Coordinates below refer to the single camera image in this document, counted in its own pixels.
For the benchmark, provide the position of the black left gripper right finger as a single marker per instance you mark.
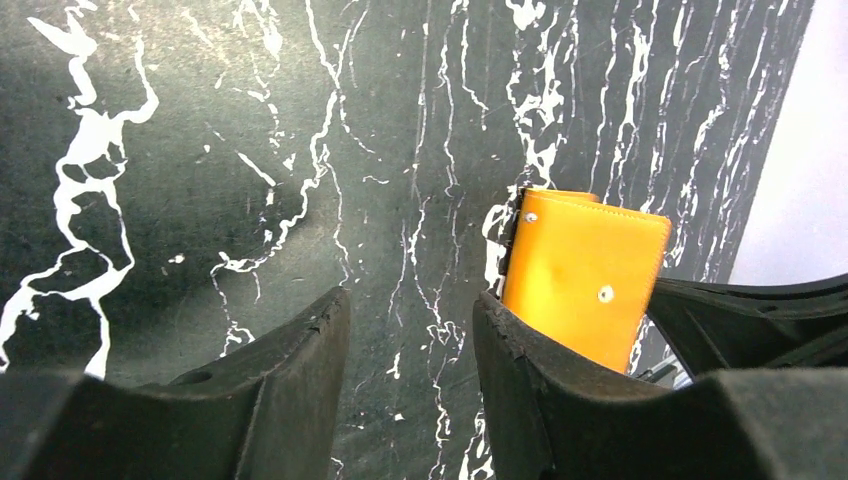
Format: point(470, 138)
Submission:
point(554, 414)

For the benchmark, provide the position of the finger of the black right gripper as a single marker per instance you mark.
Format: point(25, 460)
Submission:
point(712, 327)

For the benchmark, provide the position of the orange leather card holder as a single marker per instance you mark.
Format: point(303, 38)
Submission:
point(581, 272)

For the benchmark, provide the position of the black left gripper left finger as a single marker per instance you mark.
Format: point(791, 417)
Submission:
point(266, 411)

